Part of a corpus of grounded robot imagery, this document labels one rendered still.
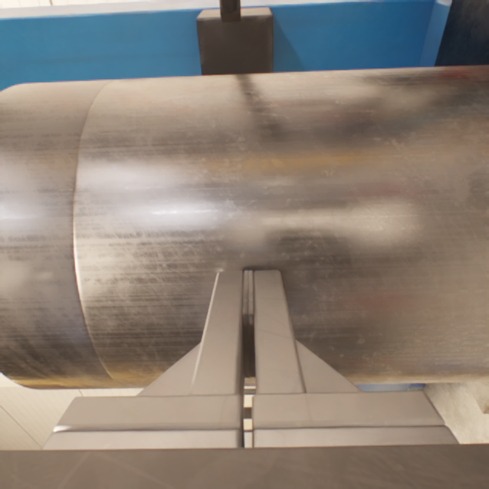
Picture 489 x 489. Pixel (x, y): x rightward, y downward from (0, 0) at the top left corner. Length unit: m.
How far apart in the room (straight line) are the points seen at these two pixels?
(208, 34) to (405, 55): 0.30
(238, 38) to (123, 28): 0.19
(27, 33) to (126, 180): 0.52
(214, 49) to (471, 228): 0.41
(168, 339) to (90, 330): 0.04
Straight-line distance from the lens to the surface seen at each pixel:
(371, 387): 3.19
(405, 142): 0.18
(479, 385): 0.66
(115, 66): 0.64
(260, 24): 0.51
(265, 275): 0.15
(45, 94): 0.24
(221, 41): 0.51
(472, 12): 0.53
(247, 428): 5.47
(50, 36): 0.66
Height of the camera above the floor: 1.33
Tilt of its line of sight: 1 degrees up
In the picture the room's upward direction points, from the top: 92 degrees counter-clockwise
